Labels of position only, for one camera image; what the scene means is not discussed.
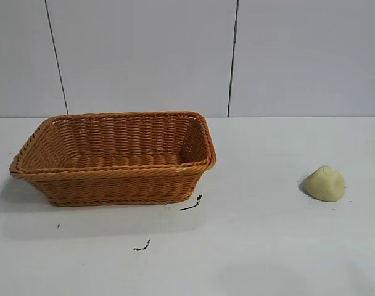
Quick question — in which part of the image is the brown woven wicker basket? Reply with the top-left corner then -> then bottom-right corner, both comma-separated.
9,110 -> 217,207

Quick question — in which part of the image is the pale yellow egg yolk pastry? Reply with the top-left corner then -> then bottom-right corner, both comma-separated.
303,165 -> 347,203

